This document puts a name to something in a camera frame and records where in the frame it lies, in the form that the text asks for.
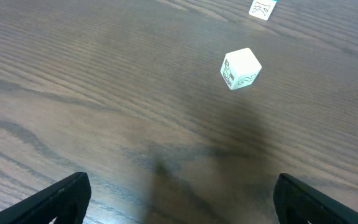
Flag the yellow wooden block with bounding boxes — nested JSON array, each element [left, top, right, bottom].
[[249, 0, 278, 21]]

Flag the plain cream wooden block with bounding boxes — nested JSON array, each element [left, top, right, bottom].
[[220, 48, 262, 90]]

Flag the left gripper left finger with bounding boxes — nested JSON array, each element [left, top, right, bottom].
[[0, 172, 91, 224]]

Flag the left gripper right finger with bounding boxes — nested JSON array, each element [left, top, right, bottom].
[[273, 173, 358, 224]]

